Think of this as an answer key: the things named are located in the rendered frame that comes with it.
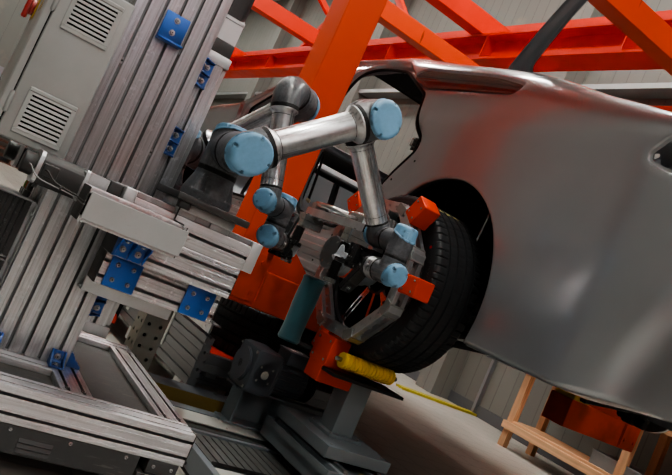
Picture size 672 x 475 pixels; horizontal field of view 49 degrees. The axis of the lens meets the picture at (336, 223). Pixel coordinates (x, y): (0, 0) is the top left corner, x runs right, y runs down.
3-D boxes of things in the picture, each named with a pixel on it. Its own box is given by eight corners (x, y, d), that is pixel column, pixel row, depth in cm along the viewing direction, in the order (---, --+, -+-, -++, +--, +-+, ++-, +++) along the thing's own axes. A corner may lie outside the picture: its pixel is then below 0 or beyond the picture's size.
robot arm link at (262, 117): (167, 139, 264) (303, 71, 254) (187, 151, 278) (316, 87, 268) (176, 168, 261) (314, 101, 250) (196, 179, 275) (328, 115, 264)
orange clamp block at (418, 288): (412, 298, 259) (427, 304, 251) (396, 290, 255) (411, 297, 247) (420, 279, 259) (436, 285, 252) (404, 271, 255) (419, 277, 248)
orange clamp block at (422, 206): (424, 232, 268) (441, 215, 264) (408, 223, 264) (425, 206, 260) (419, 219, 273) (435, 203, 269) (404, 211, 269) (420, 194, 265)
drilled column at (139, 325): (134, 399, 297) (178, 303, 300) (111, 393, 292) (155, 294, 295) (128, 390, 306) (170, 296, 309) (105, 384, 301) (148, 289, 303)
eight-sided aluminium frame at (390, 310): (383, 360, 257) (445, 216, 260) (368, 354, 253) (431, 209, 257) (310, 317, 303) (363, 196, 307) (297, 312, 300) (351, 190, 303)
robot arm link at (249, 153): (218, 178, 206) (384, 133, 229) (237, 183, 193) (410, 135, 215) (209, 135, 203) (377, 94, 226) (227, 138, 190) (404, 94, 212)
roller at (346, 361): (397, 389, 278) (403, 375, 278) (336, 367, 263) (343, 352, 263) (388, 384, 283) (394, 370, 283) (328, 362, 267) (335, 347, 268)
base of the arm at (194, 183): (188, 194, 201) (203, 161, 202) (172, 188, 214) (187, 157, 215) (235, 216, 208) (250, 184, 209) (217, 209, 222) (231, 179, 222)
